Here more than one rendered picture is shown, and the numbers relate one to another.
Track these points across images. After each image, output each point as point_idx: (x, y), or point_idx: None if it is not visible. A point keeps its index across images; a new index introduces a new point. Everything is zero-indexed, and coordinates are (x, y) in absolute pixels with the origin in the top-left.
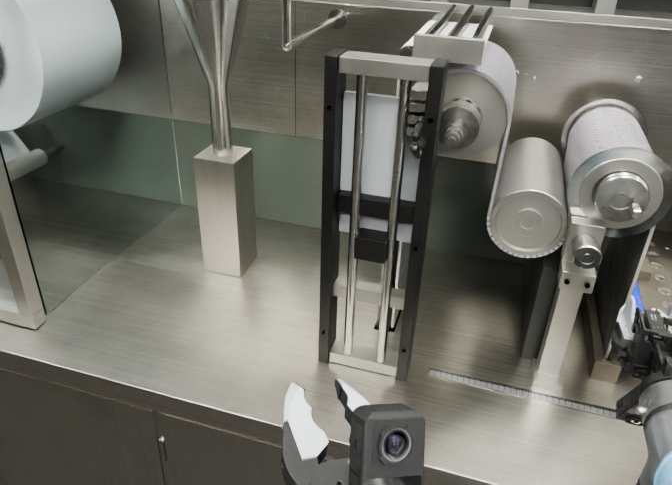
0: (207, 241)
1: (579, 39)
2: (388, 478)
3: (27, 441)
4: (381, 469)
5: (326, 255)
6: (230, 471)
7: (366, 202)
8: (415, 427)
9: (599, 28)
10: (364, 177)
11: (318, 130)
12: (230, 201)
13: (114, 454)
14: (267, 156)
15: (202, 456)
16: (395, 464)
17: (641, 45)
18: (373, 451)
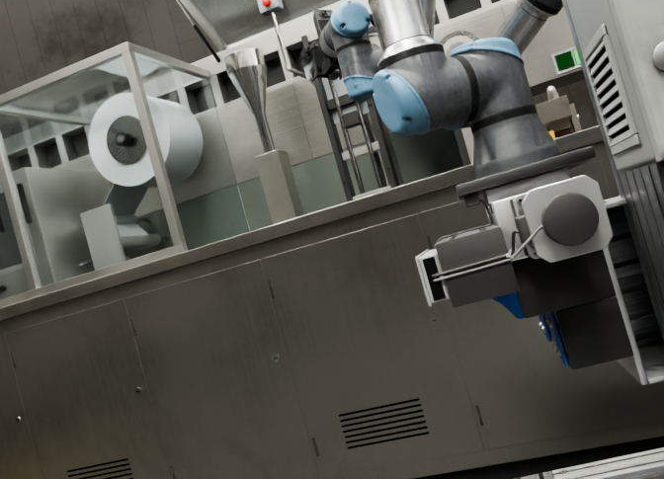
0: (273, 208)
1: (439, 37)
2: (324, 20)
3: (183, 349)
4: (321, 18)
5: (331, 132)
6: (314, 279)
7: (341, 97)
8: (329, 11)
9: (445, 28)
10: (337, 89)
11: (325, 148)
12: (281, 174)
13: (242, 318)
14: (299, 180)
15: (295, 278)
16: (325, 16)
17: (468, 26)
18: (318, 15)
